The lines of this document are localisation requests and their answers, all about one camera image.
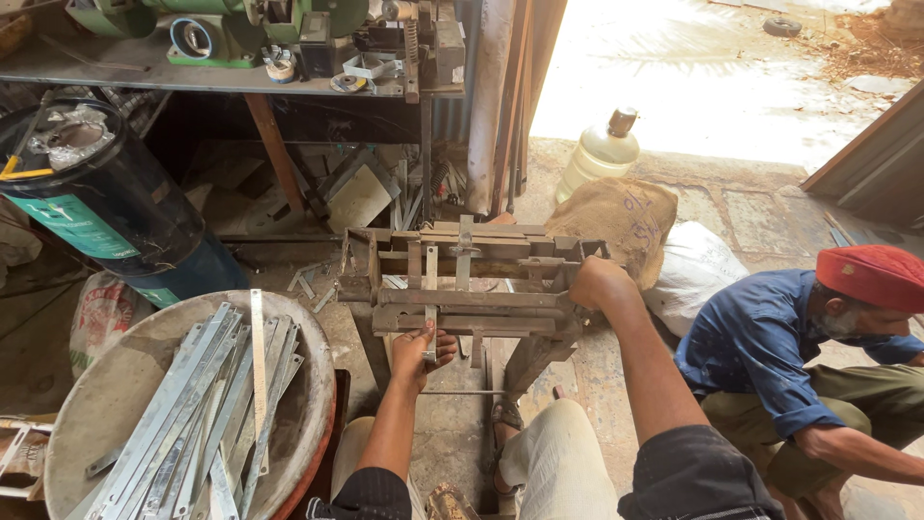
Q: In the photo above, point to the person's left hand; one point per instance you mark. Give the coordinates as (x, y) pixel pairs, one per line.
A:
(409, 361)

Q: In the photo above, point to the person's right hand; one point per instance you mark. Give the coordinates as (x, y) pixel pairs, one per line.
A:
(603, 283)

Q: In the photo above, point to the person's right fingers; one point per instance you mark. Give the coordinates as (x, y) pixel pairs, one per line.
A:
(582, 292)

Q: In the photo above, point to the rusty metal press machine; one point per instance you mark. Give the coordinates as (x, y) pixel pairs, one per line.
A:
(476, 307)

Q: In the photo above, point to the galvanized metal strip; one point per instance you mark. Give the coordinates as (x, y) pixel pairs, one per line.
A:
(431, 303)
(464, 249)

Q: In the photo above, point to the brown burlap sack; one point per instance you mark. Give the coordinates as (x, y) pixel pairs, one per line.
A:
(613, 217)

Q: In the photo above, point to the white woven sack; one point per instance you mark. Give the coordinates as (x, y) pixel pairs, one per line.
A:
(693, 271)

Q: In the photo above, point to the clear plastic water jug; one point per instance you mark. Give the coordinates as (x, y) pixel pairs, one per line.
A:
(595, 155)

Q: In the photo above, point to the person's brown sandal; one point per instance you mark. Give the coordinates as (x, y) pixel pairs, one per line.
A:
(507, 415)

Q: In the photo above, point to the person's white trousers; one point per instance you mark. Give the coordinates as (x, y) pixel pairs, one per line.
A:
(556, 462)

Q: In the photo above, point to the leaning wooden planks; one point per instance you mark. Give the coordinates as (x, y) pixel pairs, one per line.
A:
(523, 87)

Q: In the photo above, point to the scattered metal scrap pieces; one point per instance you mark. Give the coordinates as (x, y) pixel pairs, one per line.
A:
(307, 285)

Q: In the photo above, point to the corrugated metal door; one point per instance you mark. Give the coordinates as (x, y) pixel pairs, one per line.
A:
(877, 170)

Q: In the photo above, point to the black rubber tire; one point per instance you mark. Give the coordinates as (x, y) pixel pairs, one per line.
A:
(782, 27)

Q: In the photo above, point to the pile of galvanized metal strips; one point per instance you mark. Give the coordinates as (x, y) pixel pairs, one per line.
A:
(195, 419)

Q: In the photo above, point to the cluttered metal workbench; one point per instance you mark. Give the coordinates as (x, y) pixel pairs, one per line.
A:
(216, 58)

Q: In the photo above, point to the black and blue drum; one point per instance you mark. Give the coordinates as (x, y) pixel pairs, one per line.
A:
(137, 217)

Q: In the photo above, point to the white sack with red print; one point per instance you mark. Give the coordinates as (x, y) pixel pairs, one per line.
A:
(105, 318)

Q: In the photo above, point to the round grey metal pan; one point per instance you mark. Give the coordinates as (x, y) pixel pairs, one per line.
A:
(108, 368)

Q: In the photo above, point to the crumpled silver foil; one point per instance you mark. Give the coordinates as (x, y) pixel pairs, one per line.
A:
(68, 137)

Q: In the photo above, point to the white metal frame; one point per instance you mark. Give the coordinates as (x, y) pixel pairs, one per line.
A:
(18, 451)

